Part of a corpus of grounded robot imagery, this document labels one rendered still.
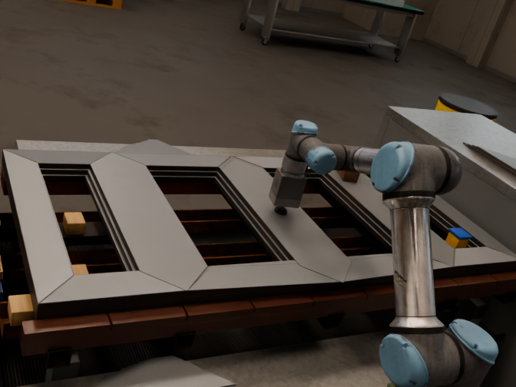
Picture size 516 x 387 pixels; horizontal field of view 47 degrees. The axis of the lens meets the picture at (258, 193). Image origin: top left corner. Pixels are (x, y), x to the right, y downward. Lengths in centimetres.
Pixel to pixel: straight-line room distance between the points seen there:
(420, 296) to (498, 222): 101
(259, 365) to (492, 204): 114
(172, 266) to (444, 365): 67
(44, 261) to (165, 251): 30
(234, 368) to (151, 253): 36
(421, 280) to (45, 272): 83
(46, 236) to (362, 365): 90
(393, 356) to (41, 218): 93
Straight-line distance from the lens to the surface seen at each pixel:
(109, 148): 233
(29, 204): 168
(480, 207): 235
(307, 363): 163
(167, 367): 145
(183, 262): 153
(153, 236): 161
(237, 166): 212
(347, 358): 170
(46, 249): 150
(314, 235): 181
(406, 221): 133
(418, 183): 133
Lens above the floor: 172
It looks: 26 degrees down
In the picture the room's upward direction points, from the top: 15 degrees clockwise
